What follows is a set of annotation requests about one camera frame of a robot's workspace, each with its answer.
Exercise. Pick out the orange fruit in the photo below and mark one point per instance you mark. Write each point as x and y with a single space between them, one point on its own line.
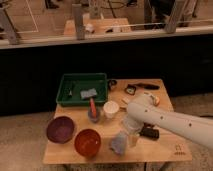
156 100

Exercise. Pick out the purple bowl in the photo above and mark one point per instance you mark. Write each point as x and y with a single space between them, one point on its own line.
60 130

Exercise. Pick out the grey sponge block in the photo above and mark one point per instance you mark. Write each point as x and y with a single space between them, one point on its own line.
86 94

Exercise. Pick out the grey-blue towel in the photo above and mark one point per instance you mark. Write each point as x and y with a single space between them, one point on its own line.
118 143

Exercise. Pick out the white paper cup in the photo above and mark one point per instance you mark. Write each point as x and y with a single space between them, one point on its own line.
110 108

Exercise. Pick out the green plastic tray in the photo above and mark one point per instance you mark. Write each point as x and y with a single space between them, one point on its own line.
82 81

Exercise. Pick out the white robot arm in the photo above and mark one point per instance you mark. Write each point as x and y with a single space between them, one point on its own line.
144 109

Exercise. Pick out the dark object in tray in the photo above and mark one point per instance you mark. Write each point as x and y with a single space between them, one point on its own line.
69 90

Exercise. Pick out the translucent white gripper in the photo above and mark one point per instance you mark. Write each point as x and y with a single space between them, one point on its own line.
133 129

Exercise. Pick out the small dark metal cup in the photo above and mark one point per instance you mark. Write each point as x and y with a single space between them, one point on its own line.
112 84

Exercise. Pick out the orange-red bowl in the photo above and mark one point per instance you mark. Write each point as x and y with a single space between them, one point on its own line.
87 143

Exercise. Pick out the background wooden table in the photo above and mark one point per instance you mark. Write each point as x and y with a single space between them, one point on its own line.
100 25

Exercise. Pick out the dark bunch of grapes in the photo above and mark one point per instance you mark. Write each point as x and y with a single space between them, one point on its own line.
149 125

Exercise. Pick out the black rectangular case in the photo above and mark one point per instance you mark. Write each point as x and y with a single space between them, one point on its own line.
150 132

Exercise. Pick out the yellow banana piece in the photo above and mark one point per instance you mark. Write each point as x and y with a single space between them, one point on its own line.
125 102

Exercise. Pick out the red-handled tool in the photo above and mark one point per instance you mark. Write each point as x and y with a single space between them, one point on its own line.
93 108

